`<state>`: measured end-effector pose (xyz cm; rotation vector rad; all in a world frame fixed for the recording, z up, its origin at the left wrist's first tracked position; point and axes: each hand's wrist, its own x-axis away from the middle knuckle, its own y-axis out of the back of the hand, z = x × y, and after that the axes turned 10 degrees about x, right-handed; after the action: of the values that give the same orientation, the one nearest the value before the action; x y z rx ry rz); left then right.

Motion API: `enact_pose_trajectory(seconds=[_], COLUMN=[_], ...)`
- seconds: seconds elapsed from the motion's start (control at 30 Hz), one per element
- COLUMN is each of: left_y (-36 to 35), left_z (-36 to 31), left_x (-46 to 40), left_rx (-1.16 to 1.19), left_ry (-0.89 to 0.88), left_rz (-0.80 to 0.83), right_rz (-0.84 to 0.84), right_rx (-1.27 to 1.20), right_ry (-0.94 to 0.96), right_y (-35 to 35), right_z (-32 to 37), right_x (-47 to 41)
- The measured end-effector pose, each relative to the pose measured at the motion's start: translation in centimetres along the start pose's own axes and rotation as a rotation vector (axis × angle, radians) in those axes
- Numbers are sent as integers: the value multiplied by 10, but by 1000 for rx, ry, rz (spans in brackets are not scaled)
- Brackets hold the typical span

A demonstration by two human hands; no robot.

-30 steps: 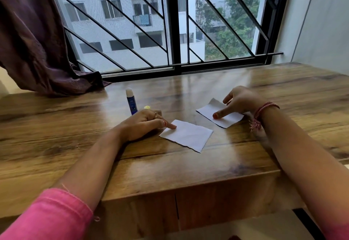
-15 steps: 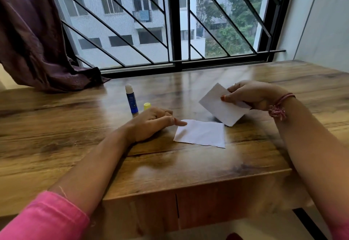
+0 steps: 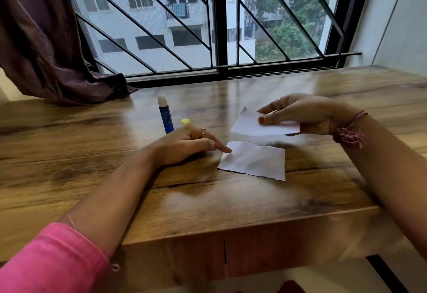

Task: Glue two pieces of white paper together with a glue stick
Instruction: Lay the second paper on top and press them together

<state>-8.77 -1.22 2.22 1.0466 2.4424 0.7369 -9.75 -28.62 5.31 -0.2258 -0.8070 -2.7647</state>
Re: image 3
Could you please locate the person's right hand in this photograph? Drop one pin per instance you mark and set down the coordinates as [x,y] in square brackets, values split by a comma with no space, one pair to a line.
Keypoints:
[313,114]

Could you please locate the person's left forearm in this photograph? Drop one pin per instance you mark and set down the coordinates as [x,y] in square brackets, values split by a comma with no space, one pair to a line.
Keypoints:
[106,202]

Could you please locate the pink sleeve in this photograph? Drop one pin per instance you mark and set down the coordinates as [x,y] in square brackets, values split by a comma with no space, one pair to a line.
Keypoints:
[56,259]

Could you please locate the black window frame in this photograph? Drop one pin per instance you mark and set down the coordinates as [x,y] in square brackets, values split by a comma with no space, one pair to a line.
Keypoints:
[220,19]

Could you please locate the person's right forearm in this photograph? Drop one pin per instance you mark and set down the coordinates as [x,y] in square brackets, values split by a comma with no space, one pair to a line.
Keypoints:
[393,182]

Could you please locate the white apartment building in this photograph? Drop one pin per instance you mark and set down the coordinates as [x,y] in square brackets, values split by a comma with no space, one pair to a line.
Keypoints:
[150,16]

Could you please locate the yellow glue stick cap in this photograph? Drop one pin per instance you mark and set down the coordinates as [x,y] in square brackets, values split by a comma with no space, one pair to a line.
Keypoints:
[185,121]

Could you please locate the black table leg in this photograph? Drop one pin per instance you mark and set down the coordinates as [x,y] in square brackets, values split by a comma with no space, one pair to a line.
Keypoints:
[387,276]

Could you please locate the white paper piece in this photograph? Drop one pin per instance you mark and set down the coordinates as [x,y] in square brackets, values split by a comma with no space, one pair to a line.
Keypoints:
[257,161]
[250,126]

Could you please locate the green trees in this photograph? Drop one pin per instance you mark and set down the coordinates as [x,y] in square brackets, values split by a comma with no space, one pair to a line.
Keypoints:
[300,26]

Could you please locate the person's left hand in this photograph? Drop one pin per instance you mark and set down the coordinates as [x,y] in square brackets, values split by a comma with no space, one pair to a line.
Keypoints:
[186,144]

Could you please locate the black metal window grille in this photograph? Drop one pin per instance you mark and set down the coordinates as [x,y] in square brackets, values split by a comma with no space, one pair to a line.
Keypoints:
[350,54]

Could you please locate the blue glue stick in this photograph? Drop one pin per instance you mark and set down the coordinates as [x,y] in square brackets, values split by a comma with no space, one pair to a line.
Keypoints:
[165,116]

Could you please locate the maroon garment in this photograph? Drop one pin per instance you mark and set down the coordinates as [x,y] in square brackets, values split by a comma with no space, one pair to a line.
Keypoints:
[277,287]

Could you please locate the purple curtain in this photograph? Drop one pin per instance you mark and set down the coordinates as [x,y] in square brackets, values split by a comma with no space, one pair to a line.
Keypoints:
[43,43]

